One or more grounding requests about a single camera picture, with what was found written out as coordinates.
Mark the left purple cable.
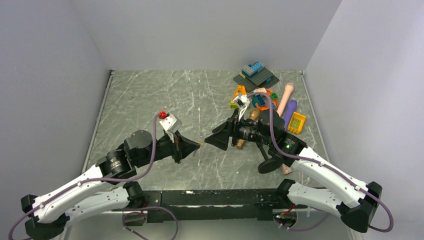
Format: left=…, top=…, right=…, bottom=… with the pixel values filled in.
left=8, top=114, right=162, bottom=240

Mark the purple toy microphone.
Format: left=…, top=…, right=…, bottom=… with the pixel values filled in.
left=283, top=99, right=298, bottom=130

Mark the yellow window toy block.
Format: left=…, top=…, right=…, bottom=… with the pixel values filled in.
left=287, top=112, right=306, bottom=135

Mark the orange triangular toy block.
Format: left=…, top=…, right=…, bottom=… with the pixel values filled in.
left=230, top=85, right=249, bottom=110

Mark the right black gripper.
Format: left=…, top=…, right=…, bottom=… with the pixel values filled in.
left=205, top=108, right=274, bottom=151

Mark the glitter filled tube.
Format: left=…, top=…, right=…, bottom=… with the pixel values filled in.
left=281, top=164, right=293, bottom=175

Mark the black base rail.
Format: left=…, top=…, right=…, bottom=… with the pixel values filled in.
left=115, top=180, right=316, bottom=223

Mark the gold toy microphone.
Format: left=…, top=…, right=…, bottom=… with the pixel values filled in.
left=236, top=108, right=261, bottom=150

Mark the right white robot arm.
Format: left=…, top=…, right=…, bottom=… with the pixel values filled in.
left=205, top=109, right=382, bottom=233

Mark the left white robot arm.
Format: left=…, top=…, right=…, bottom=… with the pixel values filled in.
left=21, top=130, right=201, bottom=240

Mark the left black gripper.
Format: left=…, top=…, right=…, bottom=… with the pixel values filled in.
left=136, top=129, right=200, bottom=168

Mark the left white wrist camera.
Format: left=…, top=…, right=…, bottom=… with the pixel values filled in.
left=158, top=111, right=182, bottom=133

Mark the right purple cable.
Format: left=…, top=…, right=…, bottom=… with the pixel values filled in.
left=246, top=92, right=394, bottom=233

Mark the dark grey lego baseplate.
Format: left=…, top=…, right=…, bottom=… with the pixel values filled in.
left=233, top=68, right=280, bottom=93

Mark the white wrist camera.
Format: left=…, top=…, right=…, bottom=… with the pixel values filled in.
left=232, top=93, right=251, bottom=120
left=158, top=111, right=182, bottom=133

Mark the purple cable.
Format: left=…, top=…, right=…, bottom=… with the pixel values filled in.
left=246, top=92, right=394, bottom=233
left=8, top=114, right=162, bottom=240

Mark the orange ring toy with bricks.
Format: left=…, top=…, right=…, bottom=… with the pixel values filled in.
left=251, top=87, right=279, bottom=112

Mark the pink toy microphone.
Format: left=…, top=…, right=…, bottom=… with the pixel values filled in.
left=276, top=82, right=295, bottom=117

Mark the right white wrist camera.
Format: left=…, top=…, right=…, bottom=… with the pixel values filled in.
left=232, top=93, right=251, bottom=120

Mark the blue grey lego stack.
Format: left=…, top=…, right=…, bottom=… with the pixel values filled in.
left=241, top=62, right=266, bottom=78

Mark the black microphone stand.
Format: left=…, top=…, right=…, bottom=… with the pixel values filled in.
left=256, top=143, right=283, bottom=174

